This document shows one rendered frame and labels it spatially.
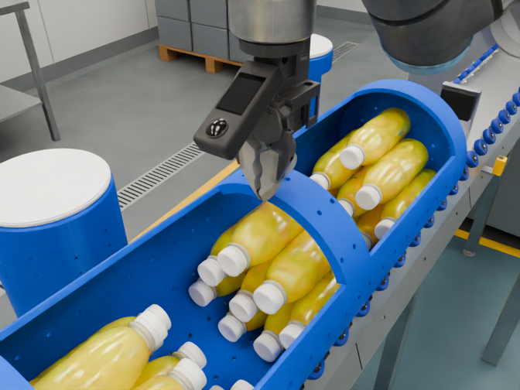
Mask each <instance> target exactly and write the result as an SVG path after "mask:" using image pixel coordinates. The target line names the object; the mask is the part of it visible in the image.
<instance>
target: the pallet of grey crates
mask: <svg viewBox="0 0 520 390"><path fill-rule="evenodd" d="M155 7H156V14H157V23H158V30H159V41H160V44H159V55H160V59H161V60H165V61H168V62H169V61H171V60H173V59H176V58H177V57H179V56H182V55H184V54H186V53H188V54H191V55H195V56H201V57H204V58H205V62H206V71H207V72H211V73H214V74H215V73H217V72H218V71H220V70H223V69H224V68H226V67H229V66H230V65H232V64H234V65H237V66H240V67H241V66H242V65H243V63H244V62H245V61H246V60H251V61H254V60H253V58H254V56H251V55H248V54H247V53H244V52H242V51H241V50H240V48H239V38H238V37H236V36H235V35H234V34H233V33H232V32H231V31H230V9H229V0H155Z"/></svg>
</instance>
